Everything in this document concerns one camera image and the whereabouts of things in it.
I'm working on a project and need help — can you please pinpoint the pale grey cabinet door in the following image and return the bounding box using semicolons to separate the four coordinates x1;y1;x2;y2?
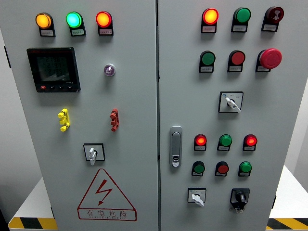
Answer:
0;0;159;231

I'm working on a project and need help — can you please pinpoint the silver door lock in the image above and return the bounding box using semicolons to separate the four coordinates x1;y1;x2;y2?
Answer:
169;125;183;168

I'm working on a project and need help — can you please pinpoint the pale grey door with lock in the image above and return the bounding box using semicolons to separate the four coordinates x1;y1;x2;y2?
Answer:
157;0;308;231

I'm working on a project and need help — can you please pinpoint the black display meter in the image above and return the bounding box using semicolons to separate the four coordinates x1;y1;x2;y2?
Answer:
26;47;81;93

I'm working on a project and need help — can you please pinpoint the red warning triangle sticker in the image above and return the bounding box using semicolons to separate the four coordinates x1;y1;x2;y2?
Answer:
77;168;138;222

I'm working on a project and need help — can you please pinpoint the large green push button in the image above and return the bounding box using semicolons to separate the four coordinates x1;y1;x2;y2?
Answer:
200;50;217;66

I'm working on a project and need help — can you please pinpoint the small red lit lamp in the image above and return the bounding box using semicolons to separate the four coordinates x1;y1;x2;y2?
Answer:
243;134;258;147
194;134;207;147

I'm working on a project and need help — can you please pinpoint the large yellow lit lamp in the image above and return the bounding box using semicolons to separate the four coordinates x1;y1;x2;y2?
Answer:
35;12;53;30

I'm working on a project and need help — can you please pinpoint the dark red buzzer lamp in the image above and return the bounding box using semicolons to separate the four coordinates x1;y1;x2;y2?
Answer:
266;6;285;23

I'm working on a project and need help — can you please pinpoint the white round lamp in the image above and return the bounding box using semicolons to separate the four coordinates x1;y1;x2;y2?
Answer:
103;63;116;77

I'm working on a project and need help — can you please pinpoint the large green lit lamp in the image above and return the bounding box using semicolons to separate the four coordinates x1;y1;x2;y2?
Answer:
65;11;83;29

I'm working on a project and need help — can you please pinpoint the black yellow striped tape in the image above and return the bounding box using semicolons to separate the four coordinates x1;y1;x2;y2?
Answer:
8;217;58;231
266;218;308;231

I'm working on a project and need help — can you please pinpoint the large red stop button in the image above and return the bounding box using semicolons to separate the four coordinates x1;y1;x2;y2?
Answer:
259;48;283;70

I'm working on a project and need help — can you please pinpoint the small red handle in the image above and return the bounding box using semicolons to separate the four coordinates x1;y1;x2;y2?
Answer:
110;108;120;132

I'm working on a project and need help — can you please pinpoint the large red push button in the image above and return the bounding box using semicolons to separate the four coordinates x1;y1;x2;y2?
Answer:
229;50;246;66

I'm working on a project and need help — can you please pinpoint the large white-handle turn switch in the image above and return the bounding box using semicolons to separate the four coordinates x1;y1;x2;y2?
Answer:
218;91;244;114

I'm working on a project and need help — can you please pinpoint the small yellow handle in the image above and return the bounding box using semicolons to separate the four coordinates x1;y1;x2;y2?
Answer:
57;108;71;132

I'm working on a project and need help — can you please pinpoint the small printed-plate white-handle switch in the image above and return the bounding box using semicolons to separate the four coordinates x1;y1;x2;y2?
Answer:
187;187;207;207

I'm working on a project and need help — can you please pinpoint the plain-plate white-handle turn switch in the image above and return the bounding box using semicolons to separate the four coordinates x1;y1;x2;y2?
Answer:
83;143;106;166

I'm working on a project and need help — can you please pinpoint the small green lamp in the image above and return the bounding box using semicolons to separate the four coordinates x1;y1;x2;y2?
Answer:
239;161;253;173
218;134;233;147

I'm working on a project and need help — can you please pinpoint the black-handle turn switch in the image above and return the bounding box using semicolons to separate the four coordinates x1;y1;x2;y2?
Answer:
229;188;251;214

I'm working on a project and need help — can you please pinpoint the small red push button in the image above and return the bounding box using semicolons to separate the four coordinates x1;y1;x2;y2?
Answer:
215;161;230;175

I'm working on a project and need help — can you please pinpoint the large red lit lamp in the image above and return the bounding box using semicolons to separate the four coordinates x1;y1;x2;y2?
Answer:
202;7;220;26
95;11;113;28

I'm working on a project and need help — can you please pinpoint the small green push button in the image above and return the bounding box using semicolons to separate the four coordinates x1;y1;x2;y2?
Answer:
192;161;206;174

